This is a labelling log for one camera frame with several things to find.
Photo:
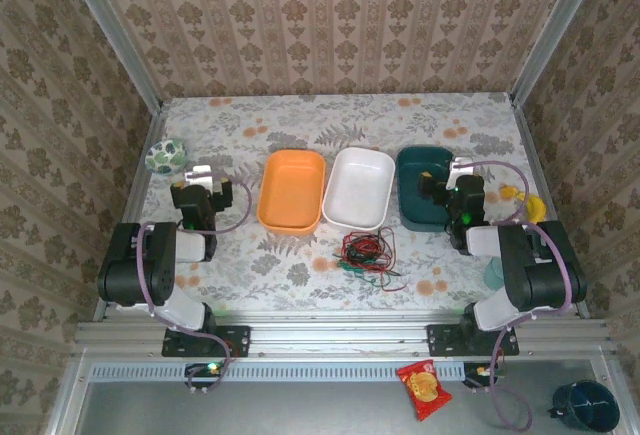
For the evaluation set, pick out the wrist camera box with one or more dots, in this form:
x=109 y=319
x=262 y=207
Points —
x=461 y=166
x=199 y=176

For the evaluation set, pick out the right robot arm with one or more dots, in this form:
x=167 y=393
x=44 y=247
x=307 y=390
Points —
x=530 y=275

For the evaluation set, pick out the aluminium frame post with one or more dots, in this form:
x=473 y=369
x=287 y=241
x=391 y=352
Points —
x=555 y=30
x=115 y=35

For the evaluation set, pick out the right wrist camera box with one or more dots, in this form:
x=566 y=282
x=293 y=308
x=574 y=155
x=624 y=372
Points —
x=461 y=166

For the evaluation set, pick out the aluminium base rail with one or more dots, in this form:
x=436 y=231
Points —
x=340 y=337

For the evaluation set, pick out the green leaf patterned bowl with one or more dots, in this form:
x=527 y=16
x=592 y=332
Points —
x=165 y=156

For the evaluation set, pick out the dark blue mug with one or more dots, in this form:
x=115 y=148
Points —
x=587 y=405

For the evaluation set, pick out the dark teal plastic tray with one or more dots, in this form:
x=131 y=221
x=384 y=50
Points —
x=412 y=190

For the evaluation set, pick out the red snack packet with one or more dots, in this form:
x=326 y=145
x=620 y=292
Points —
x=424 y=390

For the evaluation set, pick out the teal cup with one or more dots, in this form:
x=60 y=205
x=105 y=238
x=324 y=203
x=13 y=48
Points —
x=495 y=276

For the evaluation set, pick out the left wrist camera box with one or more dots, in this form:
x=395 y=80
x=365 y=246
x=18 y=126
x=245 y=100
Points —
x=199 y=176

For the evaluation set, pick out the aluminium table side rail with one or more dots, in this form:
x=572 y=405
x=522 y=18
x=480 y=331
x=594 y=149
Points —
x=140 y=190
x=537 y=165

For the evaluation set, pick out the orange plastic tray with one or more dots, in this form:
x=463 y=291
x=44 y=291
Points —
x=290 y=190

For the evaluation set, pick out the yellow banana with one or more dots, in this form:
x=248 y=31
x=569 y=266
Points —
x=536 y=209

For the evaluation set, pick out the white plastic tray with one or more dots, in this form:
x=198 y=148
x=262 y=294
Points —
x=357 y=187

